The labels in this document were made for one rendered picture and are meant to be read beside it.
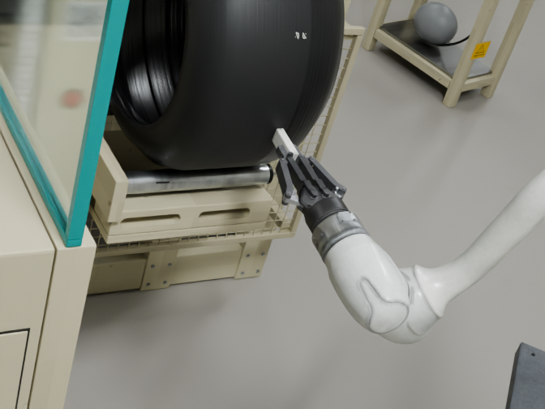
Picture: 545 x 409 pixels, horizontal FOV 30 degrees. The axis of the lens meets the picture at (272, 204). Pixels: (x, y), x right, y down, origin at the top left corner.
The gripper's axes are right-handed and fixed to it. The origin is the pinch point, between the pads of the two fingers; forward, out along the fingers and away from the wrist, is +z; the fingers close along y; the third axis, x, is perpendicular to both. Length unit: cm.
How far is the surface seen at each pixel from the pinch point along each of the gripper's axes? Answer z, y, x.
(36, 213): -33, 59, -23
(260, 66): 5.2, 7.9, -14.7
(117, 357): 38, -6, 116
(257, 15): 9.5, 9.2, -22.3
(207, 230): 8.6, 3.1, 30.9
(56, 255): -40, 59, -23
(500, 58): 170, -244, 114
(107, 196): 10.8, 26.4, 20.9
